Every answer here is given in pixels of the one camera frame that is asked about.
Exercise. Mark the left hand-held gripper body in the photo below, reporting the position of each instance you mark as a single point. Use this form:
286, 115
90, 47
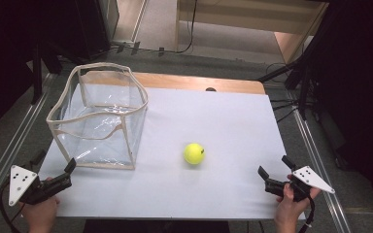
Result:
29, 191

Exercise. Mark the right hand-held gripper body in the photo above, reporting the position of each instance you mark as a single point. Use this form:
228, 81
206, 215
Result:
311, 178

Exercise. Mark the person's left hand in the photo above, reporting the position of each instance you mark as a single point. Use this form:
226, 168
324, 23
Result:
42, 215

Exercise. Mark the person's right hand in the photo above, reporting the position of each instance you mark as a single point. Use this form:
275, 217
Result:
288, 213

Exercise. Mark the clear plastic box beige trim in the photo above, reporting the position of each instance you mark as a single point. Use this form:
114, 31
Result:
97, 129

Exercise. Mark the white table cover sheet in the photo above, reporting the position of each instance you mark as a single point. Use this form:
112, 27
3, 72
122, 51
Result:
223, 129

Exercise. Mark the yellow tennis ball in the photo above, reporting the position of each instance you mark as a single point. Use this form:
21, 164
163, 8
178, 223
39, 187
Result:
194, 154

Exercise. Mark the black metal stand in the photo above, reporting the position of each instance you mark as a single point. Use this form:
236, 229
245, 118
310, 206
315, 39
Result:
37, 74

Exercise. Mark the black tripod stand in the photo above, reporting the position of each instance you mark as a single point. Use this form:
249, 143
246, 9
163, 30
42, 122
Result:
299, 77

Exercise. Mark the small dark knob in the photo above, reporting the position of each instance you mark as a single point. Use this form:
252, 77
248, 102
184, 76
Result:
210, 89

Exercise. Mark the black curtain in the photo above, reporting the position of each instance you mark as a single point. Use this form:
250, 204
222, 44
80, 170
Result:
359, 81

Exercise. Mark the black cabinet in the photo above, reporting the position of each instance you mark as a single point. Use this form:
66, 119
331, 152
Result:
90, 29

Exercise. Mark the light wooden furniture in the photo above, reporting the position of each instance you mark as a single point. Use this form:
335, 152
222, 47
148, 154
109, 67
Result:
239, 16

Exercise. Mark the aluminium floor rail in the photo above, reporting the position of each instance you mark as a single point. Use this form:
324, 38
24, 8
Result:
9, 152
320, 168

